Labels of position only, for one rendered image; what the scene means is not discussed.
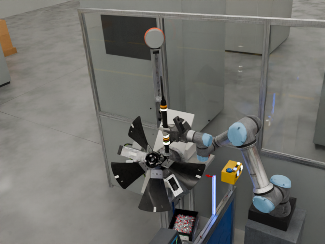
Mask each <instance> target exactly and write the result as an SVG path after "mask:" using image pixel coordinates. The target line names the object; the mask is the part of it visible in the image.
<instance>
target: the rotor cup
mask: <svg viewBox="0 0 325 244"><path fill-rule="evenodd" d="M151 158H153V159H154V160H153V161H151ZM166 159H167V157H166V156H164V155H162V154H160V152H155V151H151V152H149V153H148V154H147V155H146V157H145V164H146V165H147V166H148V167H149V168H152V169H161V170H162V171H164V170H166V168H163V167H161V164H162V163H163V162H164V161H165V160H166ZM160 161H161V162H162V163H160Z"/></svg>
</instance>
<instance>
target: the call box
mask: <svg viewBox="0 0 325 244"><path fill-rule="evenodd" d="M237 163H238V162H235V161H231V160H229V161H228V163H227V164H226V166H225V167H224V169H223V170H222V182H226V183H230V184H235V182H236V181H237V179H238V178H239V176H240V174H241V172H242V170H241V172H240V173H239V175H238V176H237V178H236V174H237V172H238V171H239V169H240V167H241V166H242V163H240V164H239V166H238V167H237V169H236V170H235V173H234V172H233V170H234V168H235V166H236V165H237ZM228 168H232V172H228V171H227V169H228Z"/></svg>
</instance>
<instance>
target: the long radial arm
mask: <svg viewBox="0 0 325 244"><path fill-rule="evenodd" d="M147 154H148V153H146V152H142V151H139V150H135V149H131V148H128V147H124V146H123V148H122V151H121V155H122V156H125V157H128V158H131V159H134V160H138V161H143V160H145V157H146V155H147Z"/></svg>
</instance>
